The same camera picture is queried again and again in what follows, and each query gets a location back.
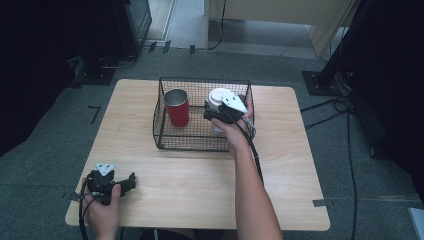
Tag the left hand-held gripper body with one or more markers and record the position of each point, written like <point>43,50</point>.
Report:
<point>101,185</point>

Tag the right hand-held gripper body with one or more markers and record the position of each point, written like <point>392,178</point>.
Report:
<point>231,108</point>

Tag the red cup steel interior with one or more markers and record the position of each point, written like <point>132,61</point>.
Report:
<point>178,111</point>

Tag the person's right hand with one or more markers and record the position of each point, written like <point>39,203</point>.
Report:
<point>235,133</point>

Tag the person's left hand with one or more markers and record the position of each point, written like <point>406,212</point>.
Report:
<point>103,215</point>

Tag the grey tape piece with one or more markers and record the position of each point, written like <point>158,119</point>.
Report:
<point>320,202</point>
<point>68,196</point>

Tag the black tape strip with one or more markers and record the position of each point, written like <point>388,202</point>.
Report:
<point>192,49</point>

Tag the dark monitor cabinet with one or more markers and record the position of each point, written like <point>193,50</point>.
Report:
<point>133,23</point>

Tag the beige wooden cabinet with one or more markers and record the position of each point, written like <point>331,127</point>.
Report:
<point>283,10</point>

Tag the black flat floor base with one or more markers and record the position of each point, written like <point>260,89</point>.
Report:
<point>95,73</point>

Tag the white flat object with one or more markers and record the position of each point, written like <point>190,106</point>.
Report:
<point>418,223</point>

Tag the black stand base plate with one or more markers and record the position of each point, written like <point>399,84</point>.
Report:
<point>316,83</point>

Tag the black slanted stand post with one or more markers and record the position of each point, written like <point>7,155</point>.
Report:
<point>340,50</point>

